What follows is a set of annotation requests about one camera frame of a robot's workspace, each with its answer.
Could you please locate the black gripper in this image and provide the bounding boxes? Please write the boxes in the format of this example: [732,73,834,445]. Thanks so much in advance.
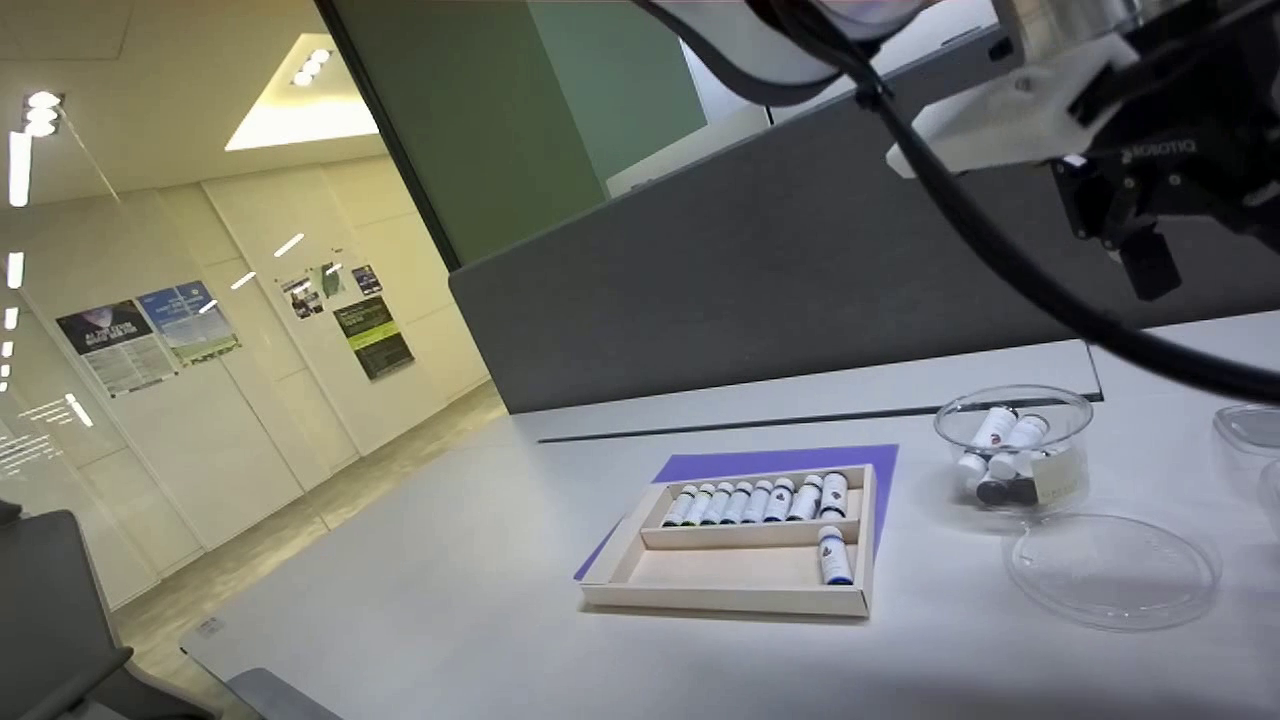
[1053,0,1280,302]

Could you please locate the clear glass bowl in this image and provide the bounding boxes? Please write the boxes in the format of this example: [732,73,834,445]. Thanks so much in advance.
[930,380,1102,521]

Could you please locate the large gray desk partition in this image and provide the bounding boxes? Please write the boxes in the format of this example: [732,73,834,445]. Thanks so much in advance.
[448,93,1280,417]

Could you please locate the purple mat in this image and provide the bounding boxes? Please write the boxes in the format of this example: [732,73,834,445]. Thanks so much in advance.
[574,439,905,584]

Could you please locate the wooden compartment tray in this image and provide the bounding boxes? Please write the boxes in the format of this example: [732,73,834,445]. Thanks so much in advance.
[581,458,880,622]

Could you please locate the dark poster green text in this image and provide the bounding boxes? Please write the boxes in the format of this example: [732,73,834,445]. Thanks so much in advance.
[331,291,422,382]

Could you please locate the recessed ceiling light panel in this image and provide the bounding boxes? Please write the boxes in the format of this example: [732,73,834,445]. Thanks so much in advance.
[225,26,384,155]

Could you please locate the black and white poster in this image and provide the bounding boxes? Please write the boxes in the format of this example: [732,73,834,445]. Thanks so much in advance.
[51,297,179,402]

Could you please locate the dark gray office chair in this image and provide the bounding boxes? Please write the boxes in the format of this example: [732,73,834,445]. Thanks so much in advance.
[0,494,208,720]

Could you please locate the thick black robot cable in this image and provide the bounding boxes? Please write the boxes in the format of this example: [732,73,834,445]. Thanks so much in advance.
[632,0,1280,410]

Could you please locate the blue wall poster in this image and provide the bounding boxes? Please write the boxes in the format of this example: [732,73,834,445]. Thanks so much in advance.
[136,275,243,370]

